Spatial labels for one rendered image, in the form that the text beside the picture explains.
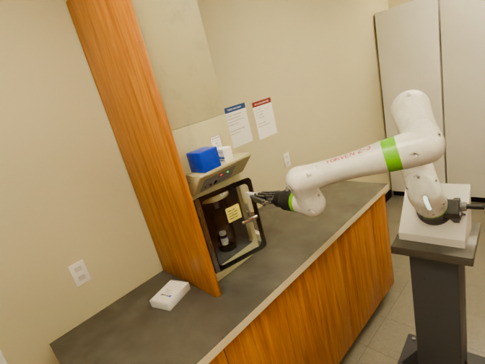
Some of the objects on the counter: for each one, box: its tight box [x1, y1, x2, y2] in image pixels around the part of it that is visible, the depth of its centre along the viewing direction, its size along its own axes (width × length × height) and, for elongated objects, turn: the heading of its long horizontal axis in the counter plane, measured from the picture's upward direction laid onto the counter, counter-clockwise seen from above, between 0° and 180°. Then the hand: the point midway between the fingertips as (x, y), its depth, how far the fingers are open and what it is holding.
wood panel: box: [66, 0, 222, 298], centre depth 142 cm, size 49×3×140 cm, turn 81°
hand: (252, 195), depth 153 cm, fingers closed
